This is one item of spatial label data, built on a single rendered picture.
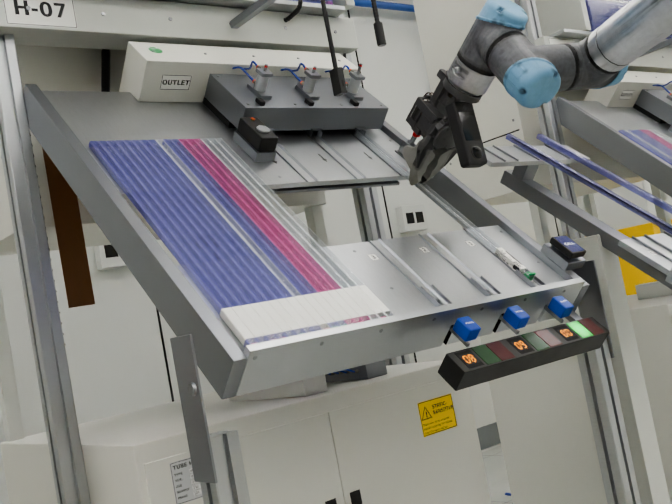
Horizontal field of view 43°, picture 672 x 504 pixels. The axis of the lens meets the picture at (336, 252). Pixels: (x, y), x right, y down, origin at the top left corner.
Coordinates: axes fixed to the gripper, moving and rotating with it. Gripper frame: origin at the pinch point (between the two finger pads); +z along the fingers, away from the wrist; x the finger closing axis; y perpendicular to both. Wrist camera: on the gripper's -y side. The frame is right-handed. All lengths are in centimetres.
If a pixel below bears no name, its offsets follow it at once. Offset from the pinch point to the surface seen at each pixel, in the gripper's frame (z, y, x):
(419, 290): -3.5, -26.9, 23.3
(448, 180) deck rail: 0.5, 0.2, -8.0
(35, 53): 11, 53, 52
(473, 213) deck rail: 1.1, -8.4, -8.0
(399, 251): -1.8, -17.4, 19.3
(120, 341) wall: 150, 87, -13
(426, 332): -3.3, -34.1, 27.4
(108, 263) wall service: 130, 107, -11
